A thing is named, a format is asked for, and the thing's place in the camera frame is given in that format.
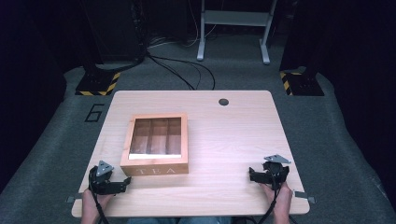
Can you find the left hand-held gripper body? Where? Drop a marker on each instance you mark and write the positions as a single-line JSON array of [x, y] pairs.
[[102, 180]]

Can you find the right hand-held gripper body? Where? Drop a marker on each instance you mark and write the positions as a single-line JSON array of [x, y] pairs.
[[275, 174]]

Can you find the wooden tea box glass lid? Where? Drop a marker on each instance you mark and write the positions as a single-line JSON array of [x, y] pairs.
[[155, 170]]

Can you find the black yellow striped stand base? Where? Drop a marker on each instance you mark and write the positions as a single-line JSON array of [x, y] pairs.
[[301, 84], [97, 84]]

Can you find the dark cabinet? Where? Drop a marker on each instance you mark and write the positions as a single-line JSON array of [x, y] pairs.
[[115, 31]]

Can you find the white metal stand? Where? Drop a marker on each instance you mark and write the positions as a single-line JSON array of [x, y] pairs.
[[236, 18]]

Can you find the grey metal table bracket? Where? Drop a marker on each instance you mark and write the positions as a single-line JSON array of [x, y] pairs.
[[74, 198], [304, 196]]

